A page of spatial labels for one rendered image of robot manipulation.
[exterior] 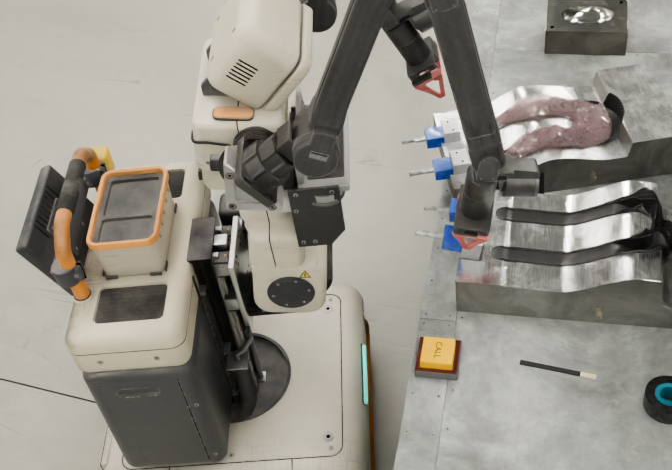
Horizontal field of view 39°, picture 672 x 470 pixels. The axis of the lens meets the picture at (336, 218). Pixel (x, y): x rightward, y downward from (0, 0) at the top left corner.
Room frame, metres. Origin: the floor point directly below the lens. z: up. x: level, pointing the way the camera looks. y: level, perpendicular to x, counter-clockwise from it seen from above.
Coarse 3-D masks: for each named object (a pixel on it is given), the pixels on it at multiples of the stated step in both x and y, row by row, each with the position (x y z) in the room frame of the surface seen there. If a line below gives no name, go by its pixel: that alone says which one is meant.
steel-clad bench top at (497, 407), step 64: (512, 0) 2.22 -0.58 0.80; (640, 0) 2.12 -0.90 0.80; (512, 64) 1.93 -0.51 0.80; (576, 64) 1.89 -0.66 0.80; (448, 192) 1.51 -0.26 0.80; (576, 192) 1.45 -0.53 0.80; (448, 256) 1.32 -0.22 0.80; (448, 320) 1.16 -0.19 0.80; (512, 320) 1.13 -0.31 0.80; (448, 384) 1.01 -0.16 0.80; (512, 384) 0.99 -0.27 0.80; (576, 384) 0.97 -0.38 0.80; (640, 384) 0.94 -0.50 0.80; (448, 448) 0.88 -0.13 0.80; (512, 448) 0.86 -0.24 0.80; (576, 448) 0.84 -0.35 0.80; (640, 448) 0.82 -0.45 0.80
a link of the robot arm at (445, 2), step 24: (432, 0) 1.17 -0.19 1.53; (456, 0) 1.16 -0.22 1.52; (432, 24) 1.21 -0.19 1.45; (456, 24) 1.19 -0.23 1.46; (456, 48) 1.19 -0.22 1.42; (456, 72) 1.19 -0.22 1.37; (480, 72) 1.19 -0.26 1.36; (456, 96) 1.20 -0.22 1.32; (480, 96) 1.19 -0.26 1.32; (480, 120) 1.19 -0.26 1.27; (480, 144) 1.18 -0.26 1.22
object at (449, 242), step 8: (416, 232) 1.27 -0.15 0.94; (424, 232) 1.27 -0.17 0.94; (432, 232) 1.27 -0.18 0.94; (448, 232) 1.26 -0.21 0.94; (448, 240) 1.24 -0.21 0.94; (456, 240) 1.24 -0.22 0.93; (472, 240) 1.23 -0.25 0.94; (448, 248) 1.24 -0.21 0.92; (456, 248) 1.23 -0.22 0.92; (472, 248) 1.22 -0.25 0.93; (480, 248) 1.21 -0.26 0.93; (464, 256) 1.23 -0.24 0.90; (472, 256) 1.22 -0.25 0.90
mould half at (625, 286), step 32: (608, 192) 1.32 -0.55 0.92; (512, 224) 1.30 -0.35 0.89; (608, 224) 1.23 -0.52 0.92; (640, 224) 1.21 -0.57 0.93; (640, 256) 1.13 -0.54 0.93; (480, 288) 1.16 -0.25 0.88; (512, 288) 1.14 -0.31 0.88; (544, 288) 1.13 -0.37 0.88; (576, 288) 1.11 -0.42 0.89; (608, 288) 1.09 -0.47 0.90; (640, 288) 1.07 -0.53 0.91; (576, 320) 1.11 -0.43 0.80; (608, 320) 1.09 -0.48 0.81; (640, 320) 1.07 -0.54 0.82
